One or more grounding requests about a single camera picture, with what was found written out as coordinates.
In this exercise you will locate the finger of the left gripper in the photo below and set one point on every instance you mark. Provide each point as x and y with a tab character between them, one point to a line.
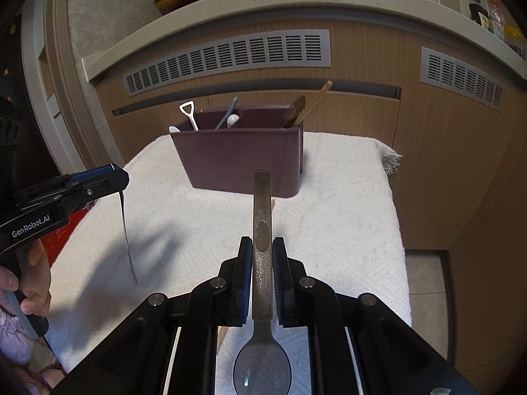
103	189
92	176

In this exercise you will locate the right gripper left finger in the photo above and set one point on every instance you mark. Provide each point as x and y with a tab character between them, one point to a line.
241	271

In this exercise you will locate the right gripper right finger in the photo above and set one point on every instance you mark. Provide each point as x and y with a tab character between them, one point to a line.
284	287

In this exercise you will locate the large grey metal spoon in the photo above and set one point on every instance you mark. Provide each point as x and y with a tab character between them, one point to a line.
262	366

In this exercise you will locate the small metal shovel spoon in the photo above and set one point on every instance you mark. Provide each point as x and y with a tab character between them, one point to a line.
188	109

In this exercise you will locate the long wooden chopstick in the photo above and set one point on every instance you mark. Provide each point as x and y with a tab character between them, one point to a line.
322	93

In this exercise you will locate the person's left hand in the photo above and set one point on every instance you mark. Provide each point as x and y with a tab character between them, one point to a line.
35	281

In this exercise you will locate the red floor mat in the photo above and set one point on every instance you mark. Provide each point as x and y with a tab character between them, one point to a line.
54	242

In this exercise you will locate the white textured table cloth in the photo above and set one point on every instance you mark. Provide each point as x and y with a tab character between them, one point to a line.
162	235

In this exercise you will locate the maroon plastic utensil holder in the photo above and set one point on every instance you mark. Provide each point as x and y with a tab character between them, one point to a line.
226	159

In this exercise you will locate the grey blue plastic spoon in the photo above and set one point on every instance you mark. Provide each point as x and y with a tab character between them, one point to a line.
228	113

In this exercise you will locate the wooden spoon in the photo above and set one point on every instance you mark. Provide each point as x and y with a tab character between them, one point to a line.
292	112

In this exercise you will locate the long grey vent grille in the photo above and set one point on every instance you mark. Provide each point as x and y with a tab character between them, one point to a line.
273	49

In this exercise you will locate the short grey vent grille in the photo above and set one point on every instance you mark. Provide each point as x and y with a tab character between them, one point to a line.
446	72

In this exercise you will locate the dark soy sauce bottle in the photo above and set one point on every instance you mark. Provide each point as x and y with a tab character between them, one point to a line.
479	15

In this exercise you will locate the red filled jar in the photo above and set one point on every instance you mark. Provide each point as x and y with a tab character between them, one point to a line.
515	40

